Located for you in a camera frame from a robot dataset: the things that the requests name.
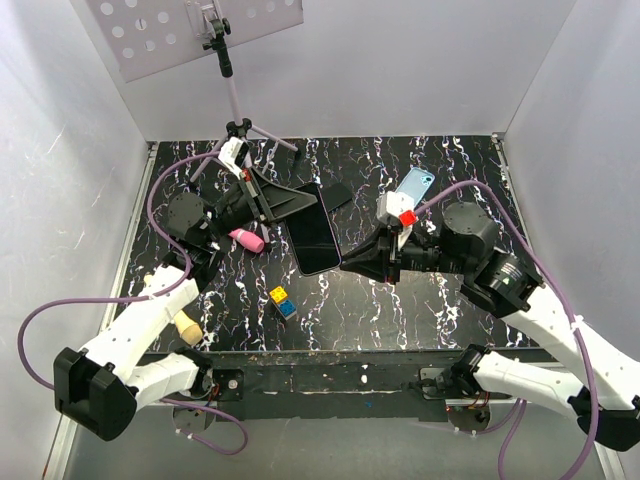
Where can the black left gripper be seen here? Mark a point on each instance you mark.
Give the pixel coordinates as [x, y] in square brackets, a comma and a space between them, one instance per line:
[268, 201]

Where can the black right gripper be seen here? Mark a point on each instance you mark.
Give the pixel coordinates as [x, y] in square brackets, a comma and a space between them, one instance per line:
[379, 260]

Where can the light blue phone case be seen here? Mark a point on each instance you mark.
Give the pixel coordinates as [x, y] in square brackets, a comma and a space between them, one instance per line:
[416, 184]

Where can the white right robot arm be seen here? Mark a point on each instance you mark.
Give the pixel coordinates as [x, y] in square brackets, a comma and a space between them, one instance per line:
[599, 385]

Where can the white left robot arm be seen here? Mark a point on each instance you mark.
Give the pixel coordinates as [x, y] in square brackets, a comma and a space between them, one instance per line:
[102, 385]

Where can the pink cylindrical stick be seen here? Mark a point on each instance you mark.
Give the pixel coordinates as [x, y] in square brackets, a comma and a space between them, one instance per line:
[248, 240]

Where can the orange and blue toy blocks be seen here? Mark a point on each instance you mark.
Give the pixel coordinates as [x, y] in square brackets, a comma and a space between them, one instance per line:
[282, 303]

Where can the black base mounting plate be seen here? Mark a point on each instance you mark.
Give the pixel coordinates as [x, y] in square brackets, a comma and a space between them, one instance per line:
[328, 384]

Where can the lilac music stand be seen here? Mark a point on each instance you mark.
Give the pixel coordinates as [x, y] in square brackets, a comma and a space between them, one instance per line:
[182, 49]

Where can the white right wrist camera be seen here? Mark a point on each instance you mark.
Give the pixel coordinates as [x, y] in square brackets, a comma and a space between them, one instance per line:
[396, 210]

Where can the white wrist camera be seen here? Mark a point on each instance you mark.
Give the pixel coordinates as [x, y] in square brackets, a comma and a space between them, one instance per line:
[396, 210]
[232, 155]

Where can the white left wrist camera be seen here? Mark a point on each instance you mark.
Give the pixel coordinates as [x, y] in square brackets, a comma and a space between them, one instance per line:
[232, 155]

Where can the wooden handled tool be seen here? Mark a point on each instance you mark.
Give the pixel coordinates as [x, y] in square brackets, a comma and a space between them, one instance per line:
[189, 331]

